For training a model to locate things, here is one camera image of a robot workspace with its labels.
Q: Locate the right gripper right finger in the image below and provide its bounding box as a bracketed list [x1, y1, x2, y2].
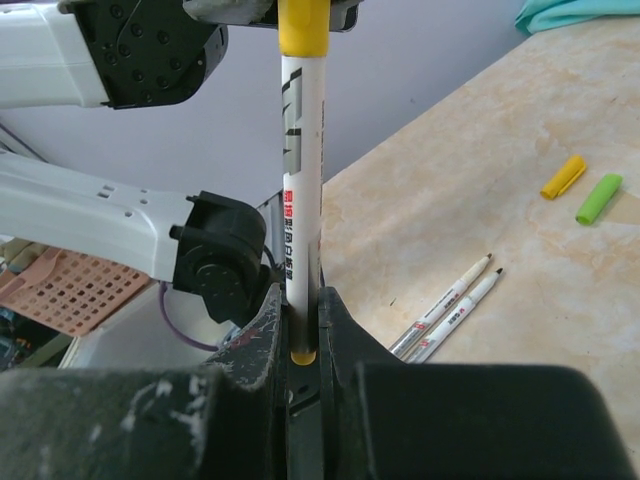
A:
[319, 287, 409, 479]

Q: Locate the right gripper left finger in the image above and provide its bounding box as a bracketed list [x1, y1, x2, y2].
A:
[202, 283, 287, 479]

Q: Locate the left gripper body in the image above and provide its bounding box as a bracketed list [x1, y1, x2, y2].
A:
[57, 1, 359, 109]

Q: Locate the yellow cap marker pen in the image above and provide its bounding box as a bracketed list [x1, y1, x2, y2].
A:
[277, 1, 331, 366]

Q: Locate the yellow pen cap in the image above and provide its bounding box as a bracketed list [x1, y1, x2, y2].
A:
[540, 155, 587, 200]

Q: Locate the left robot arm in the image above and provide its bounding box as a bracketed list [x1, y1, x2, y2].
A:
[1, 1, 358, 326]

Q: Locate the pink plastic basket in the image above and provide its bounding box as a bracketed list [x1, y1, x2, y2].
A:
[1, 247, 151, 337]

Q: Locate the teal cloth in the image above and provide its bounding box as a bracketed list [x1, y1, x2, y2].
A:
[514, 0, 639, 35]

